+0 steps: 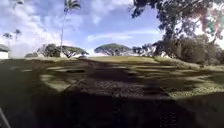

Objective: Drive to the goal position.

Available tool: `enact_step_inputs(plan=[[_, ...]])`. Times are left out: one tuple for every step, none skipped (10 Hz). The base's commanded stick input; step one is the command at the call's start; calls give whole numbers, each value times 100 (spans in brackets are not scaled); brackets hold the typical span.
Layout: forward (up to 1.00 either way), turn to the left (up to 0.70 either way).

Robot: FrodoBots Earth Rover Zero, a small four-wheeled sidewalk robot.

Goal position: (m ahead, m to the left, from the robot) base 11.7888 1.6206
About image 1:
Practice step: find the white building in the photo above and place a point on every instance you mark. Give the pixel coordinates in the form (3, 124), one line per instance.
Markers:
(3, 53)

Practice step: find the small trees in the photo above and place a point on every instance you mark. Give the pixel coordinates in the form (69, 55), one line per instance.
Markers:
(144, 49)

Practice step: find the large dark spreading tree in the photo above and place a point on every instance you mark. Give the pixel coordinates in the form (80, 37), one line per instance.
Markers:
(173, 13)

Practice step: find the short green grass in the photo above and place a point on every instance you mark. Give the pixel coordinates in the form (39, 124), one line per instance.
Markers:
(55, 81)

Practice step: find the dark asphalt path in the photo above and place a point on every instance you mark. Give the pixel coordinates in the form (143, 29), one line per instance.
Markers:
(116, 87)

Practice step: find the small palm tree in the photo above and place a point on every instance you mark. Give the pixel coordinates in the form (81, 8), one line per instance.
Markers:
(7, 35)
(17, 32)

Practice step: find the tall palm tree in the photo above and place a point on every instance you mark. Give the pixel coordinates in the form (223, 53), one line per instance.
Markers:
(62, 36)

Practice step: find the flat-topped tree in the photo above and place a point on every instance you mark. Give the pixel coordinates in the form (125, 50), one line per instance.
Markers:
(112, 48)
(65, 50)

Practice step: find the dark bushes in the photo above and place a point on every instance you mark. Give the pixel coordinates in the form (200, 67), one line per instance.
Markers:
(193, 50)

